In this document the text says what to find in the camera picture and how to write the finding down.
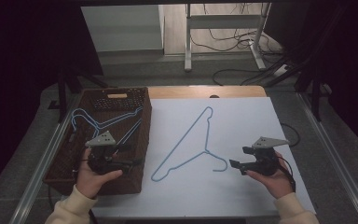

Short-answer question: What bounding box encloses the looped black cable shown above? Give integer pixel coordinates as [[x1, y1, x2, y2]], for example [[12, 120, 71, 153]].
[[280, 122, 301, 147]]

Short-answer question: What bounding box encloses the black stand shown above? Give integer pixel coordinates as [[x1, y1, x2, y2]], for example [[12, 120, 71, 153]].
[[48, 66, 110, 123], [294, 69, 334, 123]]

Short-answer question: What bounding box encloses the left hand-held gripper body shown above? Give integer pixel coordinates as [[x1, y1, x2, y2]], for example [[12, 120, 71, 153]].
[[84, 130, 131, 175]]

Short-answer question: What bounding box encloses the white power strip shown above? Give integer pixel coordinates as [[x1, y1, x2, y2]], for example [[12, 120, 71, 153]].
[[272, 63, 291, 77]]

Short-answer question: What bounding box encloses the white cabinet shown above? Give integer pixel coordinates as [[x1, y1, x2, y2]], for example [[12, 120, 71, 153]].
[[80, 4, 166, 53]]

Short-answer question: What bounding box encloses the blue wire hanger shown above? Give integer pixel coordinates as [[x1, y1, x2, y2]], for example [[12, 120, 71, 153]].
[[71, 106, 145, 138], [150, 105, 228, 183], [116, 118, 144, 147]]

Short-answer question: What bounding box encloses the person's right hand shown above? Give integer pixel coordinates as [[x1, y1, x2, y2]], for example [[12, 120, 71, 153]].
[[245, 151, 295, 201]]

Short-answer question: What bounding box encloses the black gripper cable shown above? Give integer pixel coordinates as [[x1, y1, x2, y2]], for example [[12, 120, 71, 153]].
[[277, 155, 296, 193]]

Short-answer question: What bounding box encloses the metal frame rail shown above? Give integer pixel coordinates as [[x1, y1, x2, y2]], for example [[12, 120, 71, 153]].
[[8, 92, 86, 224], [296, 91, 358, 224]]

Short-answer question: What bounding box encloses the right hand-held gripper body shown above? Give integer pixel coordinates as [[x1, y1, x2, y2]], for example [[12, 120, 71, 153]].
[[251, 135, 290, 177]]

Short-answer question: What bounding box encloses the white desk frame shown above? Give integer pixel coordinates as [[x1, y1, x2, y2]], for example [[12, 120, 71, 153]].
[[184, 3, 273, 73]]

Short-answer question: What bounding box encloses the dark curtain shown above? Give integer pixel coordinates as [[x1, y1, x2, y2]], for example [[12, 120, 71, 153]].
[[262, 0, 358, 161], [0, 0, 104, 201]]

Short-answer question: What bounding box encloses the long black floor cable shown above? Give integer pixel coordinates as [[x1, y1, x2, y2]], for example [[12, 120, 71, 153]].
[[212, 63, 288, 87]]

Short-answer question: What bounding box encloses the person's left hand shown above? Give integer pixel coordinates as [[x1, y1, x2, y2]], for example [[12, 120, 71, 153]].
[[76, 147, 124, 201]]

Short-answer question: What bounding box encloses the tangle of black floor cables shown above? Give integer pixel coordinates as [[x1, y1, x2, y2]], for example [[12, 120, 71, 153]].
[[188, 3, 284, 54]]

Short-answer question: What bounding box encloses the white paper sheet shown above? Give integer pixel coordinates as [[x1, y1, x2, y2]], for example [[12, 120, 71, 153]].
[[91, 96, 317, 217]]

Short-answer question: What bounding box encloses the dark brown wicker basket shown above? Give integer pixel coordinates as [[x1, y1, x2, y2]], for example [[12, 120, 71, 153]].
[[42, 86, 153, 197]]

